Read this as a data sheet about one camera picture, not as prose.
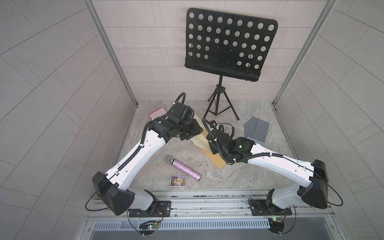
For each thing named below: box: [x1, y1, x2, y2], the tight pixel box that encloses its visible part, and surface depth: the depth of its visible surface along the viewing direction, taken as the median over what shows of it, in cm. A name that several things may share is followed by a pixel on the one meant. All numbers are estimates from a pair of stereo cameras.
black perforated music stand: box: [184, 7, 279, 121], surface depth 67 cm
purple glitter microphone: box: [166, 155, 202, 182], surface depth 83 cm
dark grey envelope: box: [244, 116, 270, 143], surface depth 104 cm
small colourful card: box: [170, 175, 187, 188], surface depth 80 cm
